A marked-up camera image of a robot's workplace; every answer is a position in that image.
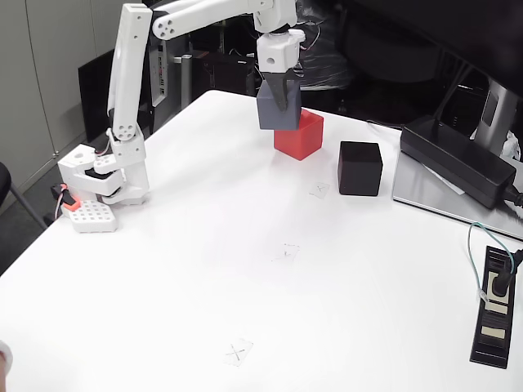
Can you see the black power plug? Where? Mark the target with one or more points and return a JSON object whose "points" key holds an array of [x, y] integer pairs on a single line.
{"points": [[500, 283]]}

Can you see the gray cube block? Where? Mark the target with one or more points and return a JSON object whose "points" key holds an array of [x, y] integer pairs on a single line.
{"points": [[269, 112]]}

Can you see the white perforated table clamp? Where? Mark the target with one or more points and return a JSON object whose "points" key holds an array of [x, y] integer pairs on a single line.
{"points": [[94, 218]]}

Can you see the black cube block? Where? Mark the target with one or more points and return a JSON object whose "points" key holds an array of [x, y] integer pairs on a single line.
{"points": [[359, 171]]}

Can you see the black flat panel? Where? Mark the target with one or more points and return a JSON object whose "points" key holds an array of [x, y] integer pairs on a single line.
{"points": [[94, 94]]}

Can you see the black power strip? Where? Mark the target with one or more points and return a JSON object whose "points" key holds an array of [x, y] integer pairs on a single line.
{"points": [[492, 335]]}

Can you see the black chair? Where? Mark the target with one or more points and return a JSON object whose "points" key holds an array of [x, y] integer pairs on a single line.
{"points": [[3, 179]]}

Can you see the red cube block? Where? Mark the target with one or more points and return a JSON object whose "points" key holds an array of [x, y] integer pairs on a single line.
{"points": [[302, 143]]}

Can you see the silver monitor stand neck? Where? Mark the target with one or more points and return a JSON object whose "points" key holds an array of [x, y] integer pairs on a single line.
{"points": [[496, 110]]}

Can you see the black monitor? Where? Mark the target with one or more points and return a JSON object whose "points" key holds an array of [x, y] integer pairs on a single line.
{"points": [[429, 28]]}

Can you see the clear tape X mark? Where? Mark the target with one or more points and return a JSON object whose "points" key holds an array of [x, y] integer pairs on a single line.
{"points": [[287, 253], [319, 190], [236, 352]]}

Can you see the silver monitor base plate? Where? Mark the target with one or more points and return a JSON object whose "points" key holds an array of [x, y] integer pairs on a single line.
{"points": [[417, 188]]}

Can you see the white crumpled paper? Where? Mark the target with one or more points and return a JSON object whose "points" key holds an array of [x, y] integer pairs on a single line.
{"points": [[512, 147]]}

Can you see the black power adapter brick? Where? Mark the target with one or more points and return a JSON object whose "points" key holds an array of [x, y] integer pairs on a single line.
{"points": [[453, 159]]}

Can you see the person's hand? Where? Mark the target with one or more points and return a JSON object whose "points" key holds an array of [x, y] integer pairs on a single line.
{"points": [[4, 359]]}

